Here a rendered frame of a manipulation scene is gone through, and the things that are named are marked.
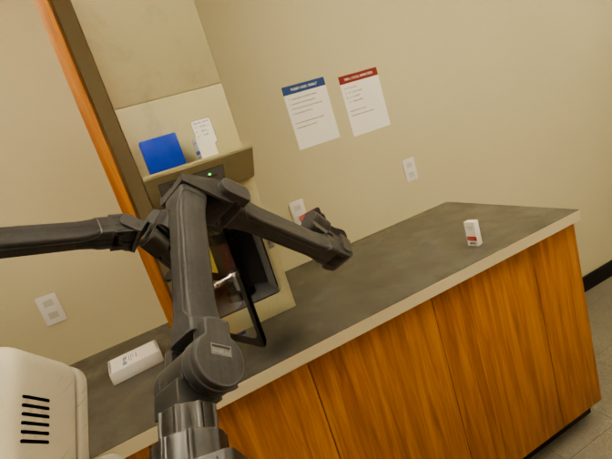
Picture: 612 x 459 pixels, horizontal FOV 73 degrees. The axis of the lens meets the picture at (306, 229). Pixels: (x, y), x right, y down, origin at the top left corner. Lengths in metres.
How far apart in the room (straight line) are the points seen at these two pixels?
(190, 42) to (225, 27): 0.52
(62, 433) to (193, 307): 0.20
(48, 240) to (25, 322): 0.88
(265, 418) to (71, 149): 1.16
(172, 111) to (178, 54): 0.17
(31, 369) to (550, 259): 1.60
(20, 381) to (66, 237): 0.54
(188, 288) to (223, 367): 0.14
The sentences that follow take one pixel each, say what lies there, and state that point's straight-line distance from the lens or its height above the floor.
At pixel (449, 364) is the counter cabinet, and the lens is 1.53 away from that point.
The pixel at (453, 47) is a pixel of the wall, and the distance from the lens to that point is 2.41.
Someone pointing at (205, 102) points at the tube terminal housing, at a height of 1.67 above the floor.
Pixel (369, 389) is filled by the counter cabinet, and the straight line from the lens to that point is 1.37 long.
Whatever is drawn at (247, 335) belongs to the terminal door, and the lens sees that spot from 1.19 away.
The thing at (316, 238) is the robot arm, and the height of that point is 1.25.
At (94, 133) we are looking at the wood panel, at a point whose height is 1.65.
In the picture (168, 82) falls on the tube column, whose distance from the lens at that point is 1.35.
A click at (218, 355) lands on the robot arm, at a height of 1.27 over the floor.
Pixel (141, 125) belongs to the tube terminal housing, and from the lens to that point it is 1.32.
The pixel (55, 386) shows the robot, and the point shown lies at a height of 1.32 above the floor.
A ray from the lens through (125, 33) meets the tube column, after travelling 1.38.
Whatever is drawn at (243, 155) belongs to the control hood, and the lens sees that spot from 1.25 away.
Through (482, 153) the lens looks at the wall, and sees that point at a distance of 2.47.
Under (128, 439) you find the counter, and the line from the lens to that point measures 1.18.
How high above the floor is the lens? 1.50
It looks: 13 degrees down
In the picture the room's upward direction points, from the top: 18 degrees counter-clockwise
